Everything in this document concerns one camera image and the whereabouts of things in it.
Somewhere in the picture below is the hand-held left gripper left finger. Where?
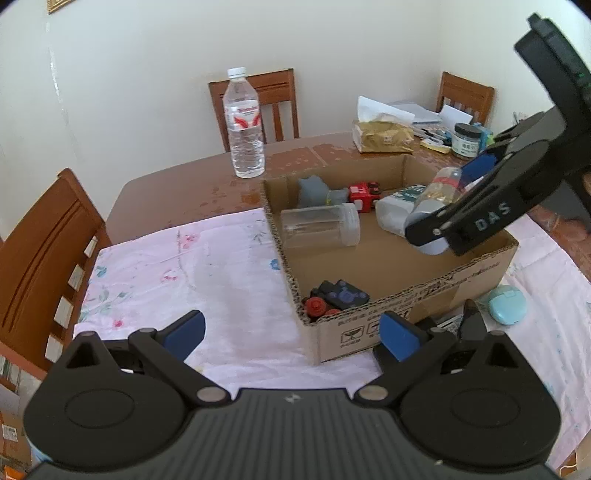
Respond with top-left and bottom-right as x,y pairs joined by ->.
54,310 -> 232,409

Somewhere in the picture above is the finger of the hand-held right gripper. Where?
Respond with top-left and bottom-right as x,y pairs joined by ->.
405,137 -> 579,257
462,108 -> 562,186

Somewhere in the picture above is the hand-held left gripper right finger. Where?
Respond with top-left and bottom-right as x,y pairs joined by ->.
353,311 -> 539,408

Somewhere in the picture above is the yellow capsule bottle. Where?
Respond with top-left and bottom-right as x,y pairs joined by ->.
406,167 -> 462,256

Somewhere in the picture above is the cardboard box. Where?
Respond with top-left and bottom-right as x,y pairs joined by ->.
260,154 -> 519,365

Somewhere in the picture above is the white green medicine bottle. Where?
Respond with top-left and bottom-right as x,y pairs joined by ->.
375,185 -> 428,236

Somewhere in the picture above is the red toy train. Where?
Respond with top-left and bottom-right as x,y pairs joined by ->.
348,181 -> 383,213

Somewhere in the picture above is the clear plastic jar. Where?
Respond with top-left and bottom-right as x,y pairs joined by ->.
281,202 -> 361,247

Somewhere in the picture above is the dark lidded jar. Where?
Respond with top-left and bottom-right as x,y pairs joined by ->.
451,122 -> 483,161

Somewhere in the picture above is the pink floral cloth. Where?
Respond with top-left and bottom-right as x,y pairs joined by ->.
74,208 -> 591,468

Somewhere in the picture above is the wooden chair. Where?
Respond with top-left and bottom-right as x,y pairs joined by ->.
436,71 -> 496,127
208,69 -> 301,153
0,168 -> 114,384

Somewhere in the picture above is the black pouch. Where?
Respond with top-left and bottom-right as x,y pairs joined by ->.
459,299 -> 490,342

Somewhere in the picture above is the stack of papers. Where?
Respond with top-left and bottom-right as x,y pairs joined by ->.
390,102 -> 458,126

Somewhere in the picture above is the light blue case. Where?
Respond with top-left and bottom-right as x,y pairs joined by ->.
475,285 -> 527,326

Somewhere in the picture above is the gold tissue pack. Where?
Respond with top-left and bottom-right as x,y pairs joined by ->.
352,96 -> 415,153

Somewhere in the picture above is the brown floor carton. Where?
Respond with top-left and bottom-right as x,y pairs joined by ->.
0,408 -> 32,466

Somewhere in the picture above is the clear water bottle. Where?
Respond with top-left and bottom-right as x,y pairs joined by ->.
223,67 -> 266,179

